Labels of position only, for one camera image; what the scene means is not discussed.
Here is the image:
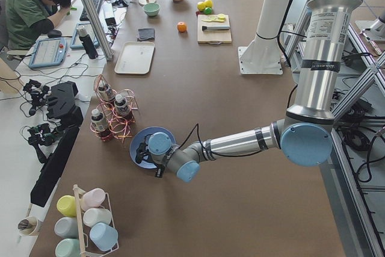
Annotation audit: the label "grey plastic cup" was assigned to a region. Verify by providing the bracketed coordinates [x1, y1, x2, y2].
[54, 217, 78, 238]

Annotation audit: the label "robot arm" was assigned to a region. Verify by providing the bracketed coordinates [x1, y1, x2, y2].
[136, 0, 363, 182]

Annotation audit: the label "seated person in green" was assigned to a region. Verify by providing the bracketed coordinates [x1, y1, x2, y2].
[5, 0, 71, 50]

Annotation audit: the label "wooden cutting board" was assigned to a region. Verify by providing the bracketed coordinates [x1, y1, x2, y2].
[197, 14, 232, 44]

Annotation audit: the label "pink plastic cup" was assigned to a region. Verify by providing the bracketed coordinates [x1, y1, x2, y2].
[80, 188, 105, 211]

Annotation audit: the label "white wire cup rack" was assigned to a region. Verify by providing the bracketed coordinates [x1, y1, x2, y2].
[72, 184, 120, 255]

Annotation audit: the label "black spare gripper parts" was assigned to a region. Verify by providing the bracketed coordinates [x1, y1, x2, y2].
[23, 79, 51, 116]

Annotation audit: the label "blue plastic plate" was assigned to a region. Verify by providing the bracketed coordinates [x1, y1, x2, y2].
[129, 126, 176, 169]

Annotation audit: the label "paper cup with tools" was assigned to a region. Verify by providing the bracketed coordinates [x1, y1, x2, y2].
[17, 216, 42, 237]

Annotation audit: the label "green lime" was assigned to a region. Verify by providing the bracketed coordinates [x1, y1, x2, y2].
[203, 7, 212, 15]

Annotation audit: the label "aluminium frame post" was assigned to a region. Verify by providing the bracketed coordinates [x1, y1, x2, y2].
[81, 0, 113, 61]

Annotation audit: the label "copper wire bottle holder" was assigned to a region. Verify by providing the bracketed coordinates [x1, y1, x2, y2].
[90, 74, 138, 144]

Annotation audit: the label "sliced lemon pieces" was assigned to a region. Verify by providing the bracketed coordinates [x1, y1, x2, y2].
[202, 13, 226, 23]

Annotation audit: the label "blue teach pendant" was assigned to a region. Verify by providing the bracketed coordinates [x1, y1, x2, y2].
[28, 37, 67, 69]
[70, 22, 99, 50]

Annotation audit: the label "black keyboard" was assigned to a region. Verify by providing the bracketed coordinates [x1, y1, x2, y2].
[79, 0, 104, 22]

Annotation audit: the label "beige plastic tray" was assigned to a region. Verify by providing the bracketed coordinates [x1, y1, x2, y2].
[114, 42, 155, 75]

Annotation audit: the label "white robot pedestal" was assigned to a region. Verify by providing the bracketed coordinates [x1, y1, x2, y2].
[238, 0, 290, 75]

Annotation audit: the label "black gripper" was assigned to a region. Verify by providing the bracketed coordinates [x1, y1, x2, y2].
[153, 161, 166, 178]

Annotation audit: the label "black thermos bottle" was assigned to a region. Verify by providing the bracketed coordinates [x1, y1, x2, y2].
[76, 26, 98, 60]

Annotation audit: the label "dark drink bottle middle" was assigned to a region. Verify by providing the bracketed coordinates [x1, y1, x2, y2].
[114, 94, 131, 117]

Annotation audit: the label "dark drink bottle front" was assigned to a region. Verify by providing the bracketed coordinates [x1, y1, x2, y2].
[91, 108, 109, 132]

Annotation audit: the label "pale green plastic cup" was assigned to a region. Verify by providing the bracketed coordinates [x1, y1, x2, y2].
[55, 238, 81, 257]

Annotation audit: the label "dark drink bottle back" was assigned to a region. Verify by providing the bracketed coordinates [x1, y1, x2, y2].
[97, 82, 115, 102]

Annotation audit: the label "grey folded cloth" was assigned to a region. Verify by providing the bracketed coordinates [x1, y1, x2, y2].
[137, 28, 155, 41]

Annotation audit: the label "orange fruit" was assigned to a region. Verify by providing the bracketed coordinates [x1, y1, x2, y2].
[177, 22, 187, 33]

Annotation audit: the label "white plastic cup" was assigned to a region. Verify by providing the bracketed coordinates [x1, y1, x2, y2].
[83, 208, 112, 228]

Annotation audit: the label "yellow lemon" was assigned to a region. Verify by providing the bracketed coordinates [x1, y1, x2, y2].
[197, 1, 206, 11]
[204, 0, 213, 8]

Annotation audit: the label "black computer mouse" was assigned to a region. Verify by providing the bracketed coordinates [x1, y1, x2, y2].
[47, 29, 62, 38]

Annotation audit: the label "light blue plastic cup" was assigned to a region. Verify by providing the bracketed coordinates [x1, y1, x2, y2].
[90, 223, 119, 252]

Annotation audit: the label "green ceramic bowl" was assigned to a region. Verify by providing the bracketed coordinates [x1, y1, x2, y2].
[143, 2, 160, 17]

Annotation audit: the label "black handled knife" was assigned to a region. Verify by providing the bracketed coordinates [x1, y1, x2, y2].
[202, 25, 230, 32]

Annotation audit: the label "yellow plastic cup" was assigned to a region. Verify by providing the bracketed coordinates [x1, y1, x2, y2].
[57, 195, 76, 217]

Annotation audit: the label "dark drink bottle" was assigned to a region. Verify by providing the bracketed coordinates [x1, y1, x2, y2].
[114, 94, 131, 117]
[97, 82, 115, 102]
[91, 108, 109, 132]

